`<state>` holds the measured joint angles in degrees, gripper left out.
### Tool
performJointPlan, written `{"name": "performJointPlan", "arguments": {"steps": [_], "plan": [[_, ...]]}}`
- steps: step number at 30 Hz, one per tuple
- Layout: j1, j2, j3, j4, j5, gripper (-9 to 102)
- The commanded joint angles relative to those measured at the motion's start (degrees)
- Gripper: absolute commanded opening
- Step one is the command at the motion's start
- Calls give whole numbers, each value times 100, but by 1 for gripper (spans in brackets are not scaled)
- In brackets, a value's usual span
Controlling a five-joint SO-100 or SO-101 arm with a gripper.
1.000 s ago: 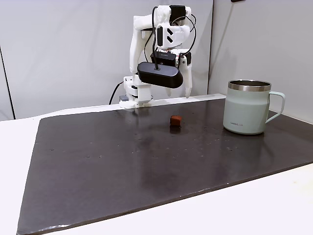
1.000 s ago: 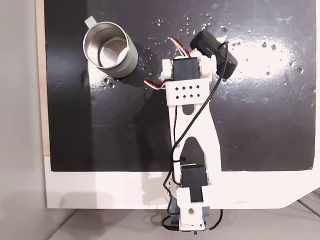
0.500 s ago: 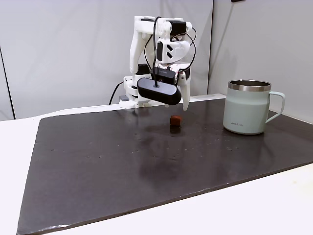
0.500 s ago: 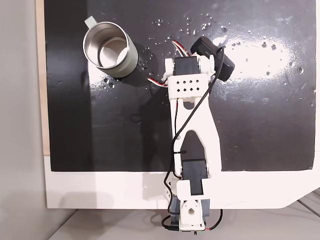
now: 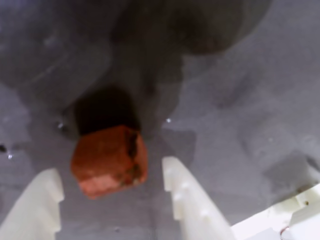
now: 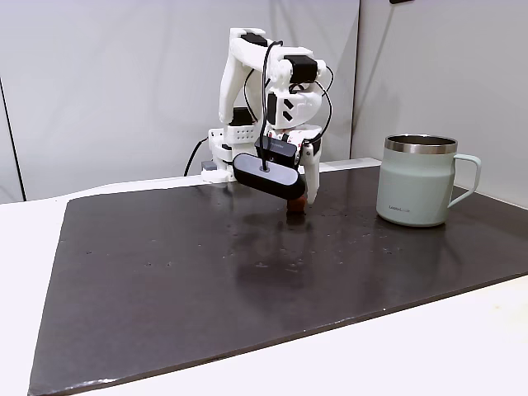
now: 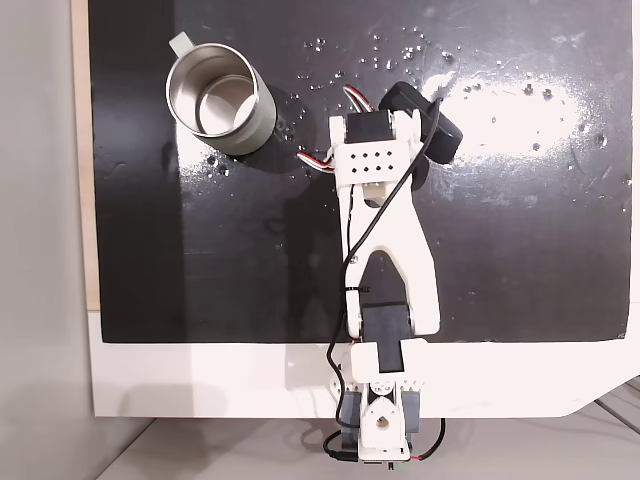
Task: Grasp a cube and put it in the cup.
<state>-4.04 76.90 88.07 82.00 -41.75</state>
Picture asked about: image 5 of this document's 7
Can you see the black glossy mat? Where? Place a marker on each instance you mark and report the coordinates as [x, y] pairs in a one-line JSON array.
[[250, 100]]

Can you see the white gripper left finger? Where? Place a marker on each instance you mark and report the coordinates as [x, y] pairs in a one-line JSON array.
[[37, 207]]

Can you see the red cube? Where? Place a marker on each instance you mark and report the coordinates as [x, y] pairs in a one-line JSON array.
[[105, 160]]

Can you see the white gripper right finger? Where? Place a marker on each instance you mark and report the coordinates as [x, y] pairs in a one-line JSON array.
[[190, 200]]

